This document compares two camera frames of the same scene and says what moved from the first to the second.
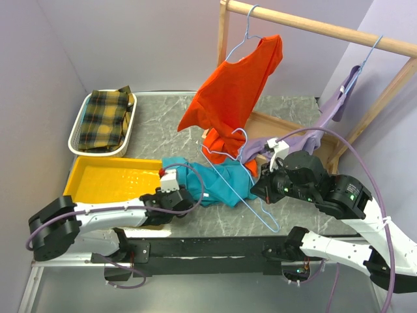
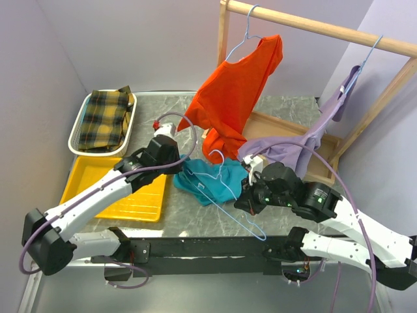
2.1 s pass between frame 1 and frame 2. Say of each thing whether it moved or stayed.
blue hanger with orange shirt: stayed
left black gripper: moved
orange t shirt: stayed
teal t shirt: stayed
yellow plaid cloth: stayed
